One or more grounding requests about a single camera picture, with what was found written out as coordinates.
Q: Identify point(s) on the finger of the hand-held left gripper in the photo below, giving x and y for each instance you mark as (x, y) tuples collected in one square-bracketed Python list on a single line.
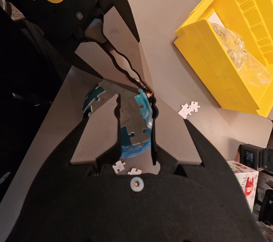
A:
[(123, 39), (96, 61)]

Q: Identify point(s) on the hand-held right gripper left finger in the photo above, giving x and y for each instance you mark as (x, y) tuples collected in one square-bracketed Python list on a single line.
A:
[(96, 139)]

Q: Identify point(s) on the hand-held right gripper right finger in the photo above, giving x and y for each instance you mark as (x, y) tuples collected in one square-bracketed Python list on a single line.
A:
[(174, 139)]

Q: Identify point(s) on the white puzzle piece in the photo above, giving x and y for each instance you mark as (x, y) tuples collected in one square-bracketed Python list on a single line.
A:
[(118, 166), (184, 111), (194, 105), (134, 171)]

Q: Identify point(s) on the blue puzzle ball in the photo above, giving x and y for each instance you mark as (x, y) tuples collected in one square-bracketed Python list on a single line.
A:
[(132, 118)]

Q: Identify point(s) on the white puzzle carton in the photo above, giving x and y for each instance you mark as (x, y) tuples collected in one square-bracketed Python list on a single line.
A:
[(245, 182)]

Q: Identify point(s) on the black power station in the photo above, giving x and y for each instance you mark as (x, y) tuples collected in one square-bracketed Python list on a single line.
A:
[(249, 156)]

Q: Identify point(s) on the yellow plastic bin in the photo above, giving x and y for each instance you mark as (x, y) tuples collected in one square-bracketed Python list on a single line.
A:
[(213, 59)]

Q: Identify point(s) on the clear plastic bag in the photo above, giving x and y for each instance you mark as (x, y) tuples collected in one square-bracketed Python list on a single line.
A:
[(241, 59)]

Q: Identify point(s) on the black pouch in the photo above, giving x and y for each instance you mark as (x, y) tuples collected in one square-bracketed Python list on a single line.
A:
[(266, 208)]

